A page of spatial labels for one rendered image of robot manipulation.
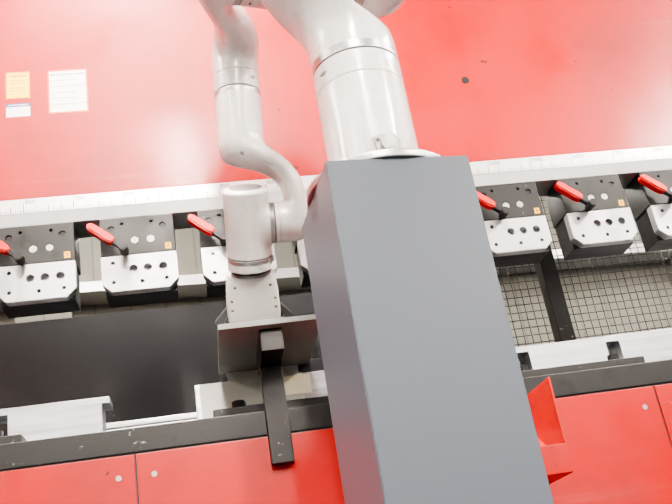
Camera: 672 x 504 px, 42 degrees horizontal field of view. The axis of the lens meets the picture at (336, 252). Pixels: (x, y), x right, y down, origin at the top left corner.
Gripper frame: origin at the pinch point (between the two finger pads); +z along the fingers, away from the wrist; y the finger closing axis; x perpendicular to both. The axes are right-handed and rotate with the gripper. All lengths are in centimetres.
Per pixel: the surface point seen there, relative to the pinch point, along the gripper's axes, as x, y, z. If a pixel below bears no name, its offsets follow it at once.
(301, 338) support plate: 11.3, -7.4, -5.1
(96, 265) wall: -354, 64, 82
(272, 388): 15.6, -1.1, 2.0
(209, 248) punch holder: -16.0, 6.9, -16.1
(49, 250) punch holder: -18.3, 38.6, -18.1
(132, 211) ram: -23.0, 21.8, -23.6
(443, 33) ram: -49, -54, -55
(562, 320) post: -74, -99, 33
